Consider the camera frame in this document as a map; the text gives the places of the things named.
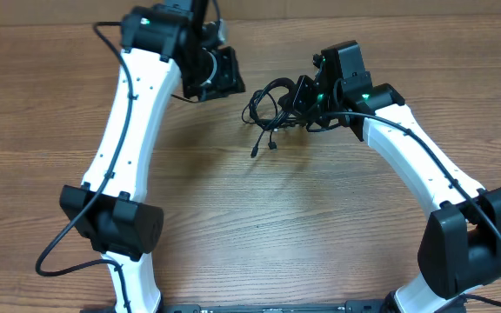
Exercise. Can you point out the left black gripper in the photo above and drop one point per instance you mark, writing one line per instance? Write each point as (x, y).
(230, 82)

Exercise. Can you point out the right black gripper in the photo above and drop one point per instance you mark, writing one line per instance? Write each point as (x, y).
(293, 101)

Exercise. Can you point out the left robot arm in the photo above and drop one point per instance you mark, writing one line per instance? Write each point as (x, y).
(163, 48)

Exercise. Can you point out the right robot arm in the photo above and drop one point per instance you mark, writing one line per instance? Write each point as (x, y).
(461, 245)

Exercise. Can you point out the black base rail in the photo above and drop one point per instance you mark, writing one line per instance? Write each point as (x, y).
(350, 306)

